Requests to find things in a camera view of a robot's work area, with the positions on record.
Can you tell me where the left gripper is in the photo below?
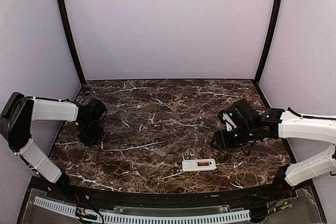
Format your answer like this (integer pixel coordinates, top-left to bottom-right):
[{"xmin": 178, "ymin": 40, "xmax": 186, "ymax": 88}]
[{"xmin": 77, "ymin": 120, "xmax": 104, "ymax": 147}]

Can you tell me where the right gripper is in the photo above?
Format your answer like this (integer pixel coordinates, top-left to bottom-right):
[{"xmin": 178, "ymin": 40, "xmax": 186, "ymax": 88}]
[{"xmin": 211, "ymin": 123, "xmax": 256, "ymax": 150}]

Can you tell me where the white remote control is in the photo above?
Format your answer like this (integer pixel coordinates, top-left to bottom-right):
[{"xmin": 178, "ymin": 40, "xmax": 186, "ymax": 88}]
[{"xmin": 182, "ymin": 158, "xmax": 217, "ymax": 172}]

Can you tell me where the grey battery cover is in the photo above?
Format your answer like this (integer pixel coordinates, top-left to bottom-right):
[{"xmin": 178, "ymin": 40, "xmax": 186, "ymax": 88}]
[{"xmin": 154, "ymin": 148, "xmax": 166, "ymax": 157}]

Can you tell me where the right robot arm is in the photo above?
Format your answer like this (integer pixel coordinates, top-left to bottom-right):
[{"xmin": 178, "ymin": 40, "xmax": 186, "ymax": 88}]
[{"xmin": 210, "ymin": 99, "xmax": 335, "ymax": 200}]

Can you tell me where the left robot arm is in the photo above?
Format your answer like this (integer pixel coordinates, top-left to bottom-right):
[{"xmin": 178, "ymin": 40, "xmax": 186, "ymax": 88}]
[{"xmin": 1, "ymin": 92, "xmax": 107, "ymax": 201}]

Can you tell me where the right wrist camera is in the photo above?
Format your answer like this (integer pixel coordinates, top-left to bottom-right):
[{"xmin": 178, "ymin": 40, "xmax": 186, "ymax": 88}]
[{"xmin": 220, "ymin": 112, "xmax": 236, "ymax": 131}]

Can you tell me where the black front rail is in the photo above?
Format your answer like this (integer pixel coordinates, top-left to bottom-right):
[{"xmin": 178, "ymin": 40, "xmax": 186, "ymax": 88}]
[{"xmin": 31, "ymin": 176, "xmax": 313, "ymax": 210}]

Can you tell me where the white slotted cable duct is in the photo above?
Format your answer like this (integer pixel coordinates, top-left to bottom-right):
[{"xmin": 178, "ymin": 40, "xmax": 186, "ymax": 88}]
[{"xmin": 33, "ymin": 196, "xmax": 251, "ymax": 224}]

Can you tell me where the left black frame post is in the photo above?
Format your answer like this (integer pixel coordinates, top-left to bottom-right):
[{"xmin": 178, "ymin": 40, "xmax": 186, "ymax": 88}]
[{"xmin": 57, "ymin": 0, "xmax": 86, "ymax": 86}]

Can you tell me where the black frame post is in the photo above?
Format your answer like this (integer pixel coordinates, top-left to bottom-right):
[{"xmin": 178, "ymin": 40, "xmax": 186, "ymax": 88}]
[
  {"xmin": 254, "ymin": 0, "xmax": 281, "ymax": 86},
  {"xmin": 57, "ymin": 0, "xmax": 86, "ymax": 86}
]

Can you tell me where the right black frame post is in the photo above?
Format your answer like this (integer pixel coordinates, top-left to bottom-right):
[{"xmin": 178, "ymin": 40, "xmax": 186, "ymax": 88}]
[{"xmin": 254, "ymin": 0, "xmax": 281, "ymax": 86}]

